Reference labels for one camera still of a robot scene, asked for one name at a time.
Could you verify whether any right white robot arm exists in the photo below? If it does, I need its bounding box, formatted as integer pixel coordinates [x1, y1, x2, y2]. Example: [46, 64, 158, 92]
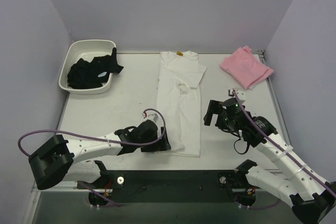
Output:
[204, 98, 335, 223]

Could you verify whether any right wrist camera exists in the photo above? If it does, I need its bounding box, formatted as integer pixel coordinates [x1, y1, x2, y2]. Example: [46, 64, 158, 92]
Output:
[228, 88, 246, 104]

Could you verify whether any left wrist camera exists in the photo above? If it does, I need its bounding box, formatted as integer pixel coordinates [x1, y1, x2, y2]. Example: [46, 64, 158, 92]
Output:
[143, 112, 159, 123]

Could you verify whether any white plastic bin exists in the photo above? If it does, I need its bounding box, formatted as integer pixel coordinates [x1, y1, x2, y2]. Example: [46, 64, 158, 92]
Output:
[58, 39, 117, 95]

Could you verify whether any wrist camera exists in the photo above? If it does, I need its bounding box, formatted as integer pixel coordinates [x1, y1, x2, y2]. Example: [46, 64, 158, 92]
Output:
[143, 112, 159, 123]
[228, 88, 246, 104]

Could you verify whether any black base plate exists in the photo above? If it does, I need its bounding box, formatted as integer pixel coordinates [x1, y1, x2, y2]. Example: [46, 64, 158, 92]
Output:
[77, 170, 256, 205]

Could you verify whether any pink folded t shirt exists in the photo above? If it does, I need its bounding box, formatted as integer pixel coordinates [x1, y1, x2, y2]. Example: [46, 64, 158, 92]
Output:
[219, 46, 274, 90]

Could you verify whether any aluminium right side rail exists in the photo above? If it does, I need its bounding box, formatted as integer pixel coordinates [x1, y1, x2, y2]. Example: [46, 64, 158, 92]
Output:
[257, 49, 295, 156]

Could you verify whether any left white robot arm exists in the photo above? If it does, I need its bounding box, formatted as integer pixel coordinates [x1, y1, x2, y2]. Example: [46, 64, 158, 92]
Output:
[28, 119, 171, 190]

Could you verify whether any black t shirt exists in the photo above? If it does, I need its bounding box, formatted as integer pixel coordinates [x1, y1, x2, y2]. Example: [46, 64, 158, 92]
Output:
[67, 47, 124, 89]

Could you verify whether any aluminium rail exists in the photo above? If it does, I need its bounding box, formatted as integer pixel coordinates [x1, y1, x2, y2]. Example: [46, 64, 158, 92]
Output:
[31, 171, 289, 193]
[257, 49, 295, 156]

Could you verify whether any white t shirt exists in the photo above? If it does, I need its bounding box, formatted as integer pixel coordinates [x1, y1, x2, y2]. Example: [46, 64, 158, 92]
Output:
[156, 51, 207, 157]

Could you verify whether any aluminium front rail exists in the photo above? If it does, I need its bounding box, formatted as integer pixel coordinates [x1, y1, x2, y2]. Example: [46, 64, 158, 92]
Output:
[31, 171, 289, 193]

